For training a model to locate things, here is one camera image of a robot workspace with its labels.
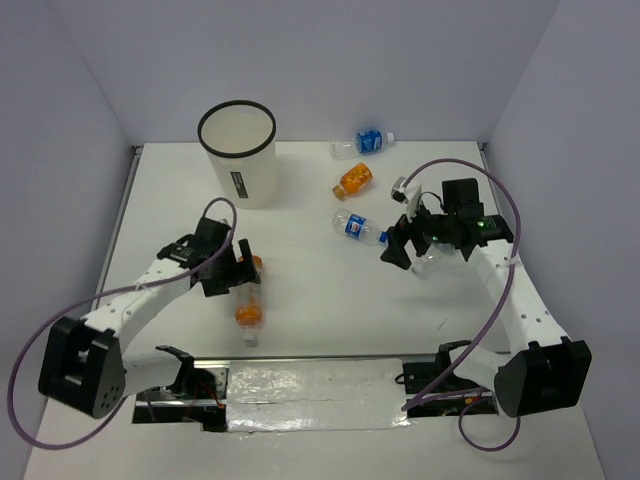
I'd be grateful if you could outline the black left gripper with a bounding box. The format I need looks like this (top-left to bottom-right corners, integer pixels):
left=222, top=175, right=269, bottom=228
left=200, top=238, right=259, bottom=298

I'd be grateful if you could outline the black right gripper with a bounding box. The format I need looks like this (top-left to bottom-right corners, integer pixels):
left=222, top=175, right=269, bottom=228
left=381, top=194, right=457, bottom=270

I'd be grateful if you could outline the tall orange label clear bottle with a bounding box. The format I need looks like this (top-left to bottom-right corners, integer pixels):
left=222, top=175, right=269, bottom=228
left=235, top=255, right=265, bottom=348

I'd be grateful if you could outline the Pepsi blue label clear bottle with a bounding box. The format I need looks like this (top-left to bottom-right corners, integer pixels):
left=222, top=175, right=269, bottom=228
left=332, top=209, right=387, bottom=246

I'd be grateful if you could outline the small orange juice bottle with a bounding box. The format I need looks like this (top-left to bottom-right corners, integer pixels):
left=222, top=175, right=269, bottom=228
left=332, top=163, right=374, bottom=200

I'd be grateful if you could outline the Pocari Sweat blue label bottle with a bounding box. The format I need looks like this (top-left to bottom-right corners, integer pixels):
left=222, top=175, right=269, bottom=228
left=329, top=130, right=395, bottom=160

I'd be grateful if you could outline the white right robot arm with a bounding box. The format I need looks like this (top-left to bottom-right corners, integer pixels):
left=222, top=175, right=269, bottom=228
left=381, top=178, right=592, bottom=418

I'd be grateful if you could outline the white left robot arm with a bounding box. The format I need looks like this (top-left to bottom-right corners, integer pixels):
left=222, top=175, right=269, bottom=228
left=38, top=218, right=261, bottom=419

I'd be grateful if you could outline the white bin with black rim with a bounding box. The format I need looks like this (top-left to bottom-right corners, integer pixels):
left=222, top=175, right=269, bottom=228
left=197, top=100, right=278, bottom=209

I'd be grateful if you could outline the silver foil tape strip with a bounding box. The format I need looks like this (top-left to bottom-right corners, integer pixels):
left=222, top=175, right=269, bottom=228
left=225, top=359, right=410, bottom=433

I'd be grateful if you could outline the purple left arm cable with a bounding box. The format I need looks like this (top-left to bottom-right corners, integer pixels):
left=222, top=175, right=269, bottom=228
left=8, top=197, right=238, bottom=450

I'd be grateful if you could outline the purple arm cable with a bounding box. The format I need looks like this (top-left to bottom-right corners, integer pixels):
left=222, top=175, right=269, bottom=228
left=8, top=197, right=238, bottom=450
left=401, top=158, right=523, bottom=454

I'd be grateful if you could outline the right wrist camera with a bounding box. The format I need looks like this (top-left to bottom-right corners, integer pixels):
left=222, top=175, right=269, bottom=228
left=391, top=177, right=423, bottom=222

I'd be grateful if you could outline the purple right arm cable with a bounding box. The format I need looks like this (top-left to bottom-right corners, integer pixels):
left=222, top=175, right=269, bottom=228
left=401, top=158, right=523, bottom=454

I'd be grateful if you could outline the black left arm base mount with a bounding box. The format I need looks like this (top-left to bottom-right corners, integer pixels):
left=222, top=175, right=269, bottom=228
left=132, top=345, right=229, bottom=433

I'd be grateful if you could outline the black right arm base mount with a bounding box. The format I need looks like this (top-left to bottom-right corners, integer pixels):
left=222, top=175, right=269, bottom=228
left=394, top=340, right=503, bottom=418

